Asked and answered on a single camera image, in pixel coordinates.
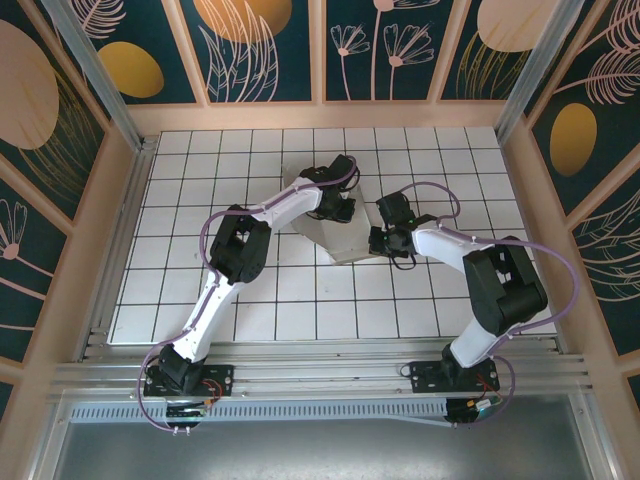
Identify white paper box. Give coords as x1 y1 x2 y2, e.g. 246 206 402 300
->
282 167 389 266

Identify white gridded table board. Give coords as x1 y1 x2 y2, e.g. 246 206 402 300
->
108 127 559 346

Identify green controller circuit board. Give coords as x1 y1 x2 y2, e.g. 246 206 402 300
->
446 397 505 426
163 399 214 420

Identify grey sheet metal panel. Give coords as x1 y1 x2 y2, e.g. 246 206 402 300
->
49 422 594 480

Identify long aluminium frame rails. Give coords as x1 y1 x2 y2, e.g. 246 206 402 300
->
47 335 596 404

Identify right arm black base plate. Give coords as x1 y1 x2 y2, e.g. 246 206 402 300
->
408 359 501 395

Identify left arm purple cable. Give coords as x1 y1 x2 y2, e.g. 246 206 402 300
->
137 154 360 432

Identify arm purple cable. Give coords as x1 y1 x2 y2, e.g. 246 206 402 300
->
397 181 581 430
137 154 360 432

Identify grey slotted cable duct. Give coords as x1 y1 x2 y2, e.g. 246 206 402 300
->
68 397 451 427

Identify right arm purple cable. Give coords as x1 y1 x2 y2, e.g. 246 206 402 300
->
397 181 581 430

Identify aluminium side rail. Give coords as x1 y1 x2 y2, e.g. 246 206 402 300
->
74 142 160 362

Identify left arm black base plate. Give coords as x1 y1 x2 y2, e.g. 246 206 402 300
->
143 363 236 399

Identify aluminium corner post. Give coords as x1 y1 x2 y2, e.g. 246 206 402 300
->
42 0 147 152
493 0 587 146

